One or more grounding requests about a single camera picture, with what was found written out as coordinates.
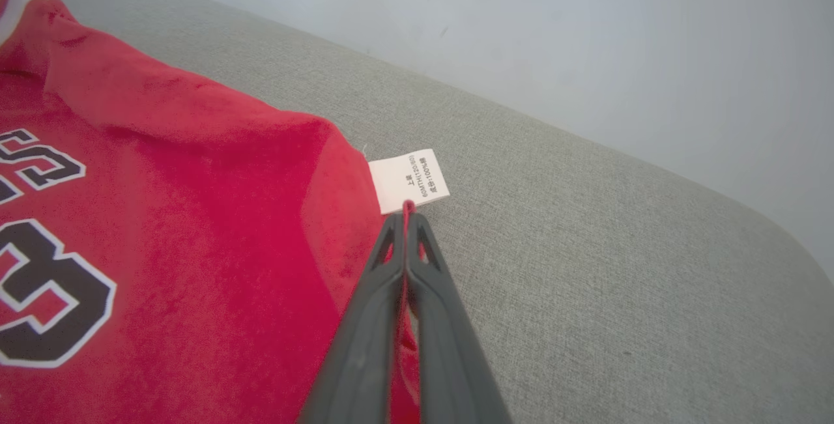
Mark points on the grey fabric sofa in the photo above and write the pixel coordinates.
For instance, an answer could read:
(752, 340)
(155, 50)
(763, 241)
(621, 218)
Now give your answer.
(586, 281)

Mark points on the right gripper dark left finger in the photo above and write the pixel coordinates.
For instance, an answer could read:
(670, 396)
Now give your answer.
(365, 359)

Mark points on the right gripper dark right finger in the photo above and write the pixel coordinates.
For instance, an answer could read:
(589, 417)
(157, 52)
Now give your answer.
(449, 365)

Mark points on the red jersey with number print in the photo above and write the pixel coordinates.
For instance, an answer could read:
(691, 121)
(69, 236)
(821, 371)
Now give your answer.
(195, 215)

